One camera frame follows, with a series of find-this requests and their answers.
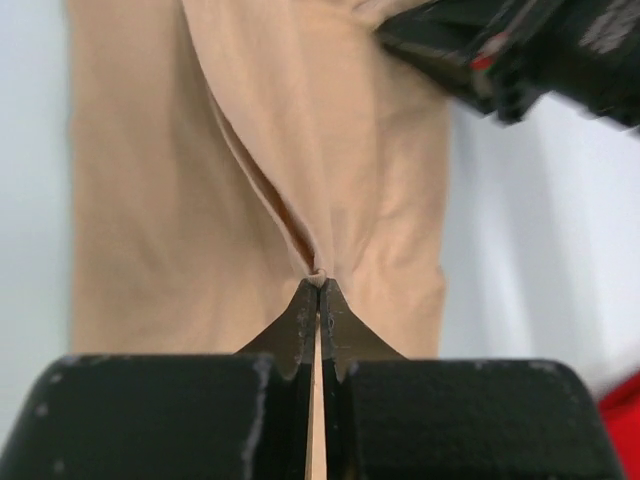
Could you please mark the folded red t shirt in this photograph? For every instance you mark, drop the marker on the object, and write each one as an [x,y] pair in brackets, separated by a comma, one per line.
[620,411]

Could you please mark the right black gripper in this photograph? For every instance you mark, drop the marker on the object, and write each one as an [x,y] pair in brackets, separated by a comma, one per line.
[505,56]

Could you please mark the beige t shirt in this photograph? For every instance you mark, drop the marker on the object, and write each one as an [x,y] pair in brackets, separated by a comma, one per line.
[224,151]

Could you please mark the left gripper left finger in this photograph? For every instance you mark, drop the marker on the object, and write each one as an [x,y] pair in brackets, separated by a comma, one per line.
[197,416]

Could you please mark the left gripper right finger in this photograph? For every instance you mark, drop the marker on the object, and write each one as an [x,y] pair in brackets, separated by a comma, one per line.
[389,417]

